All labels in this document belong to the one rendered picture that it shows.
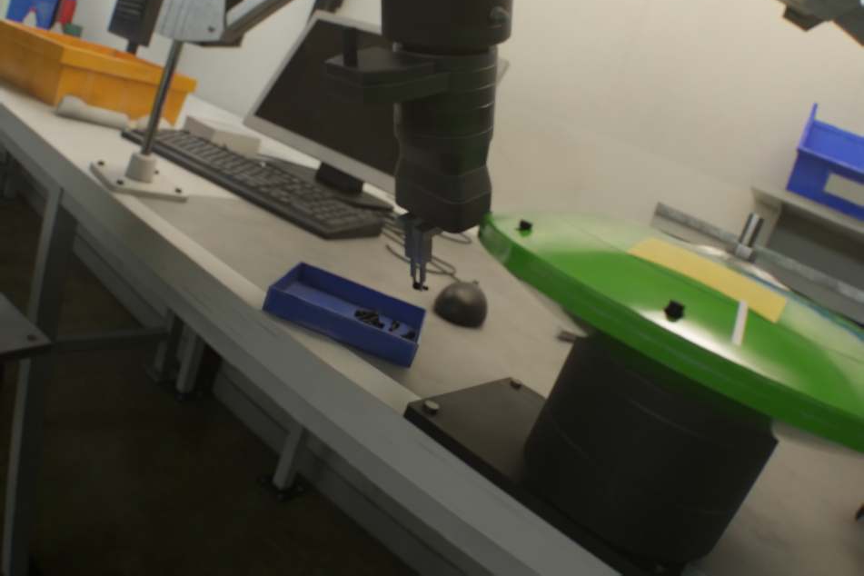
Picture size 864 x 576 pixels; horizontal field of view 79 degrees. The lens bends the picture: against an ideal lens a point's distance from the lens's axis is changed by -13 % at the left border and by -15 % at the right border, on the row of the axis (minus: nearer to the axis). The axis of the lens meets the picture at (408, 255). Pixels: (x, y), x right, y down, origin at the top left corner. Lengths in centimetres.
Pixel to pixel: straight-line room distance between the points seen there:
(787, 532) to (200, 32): 74
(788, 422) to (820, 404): 1
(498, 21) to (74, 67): 90
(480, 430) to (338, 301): 22
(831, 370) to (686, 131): 108
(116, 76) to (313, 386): 88
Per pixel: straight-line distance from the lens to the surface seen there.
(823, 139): 130
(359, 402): 43
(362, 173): 106
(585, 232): 31
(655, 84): 137
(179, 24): 72
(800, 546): 54
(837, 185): 109
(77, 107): 110
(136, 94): 126
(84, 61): 118
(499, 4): 41
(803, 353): 27
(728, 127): 132
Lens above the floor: 110
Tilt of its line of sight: 12 degrees down
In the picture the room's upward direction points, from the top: 21 degrees clockwise
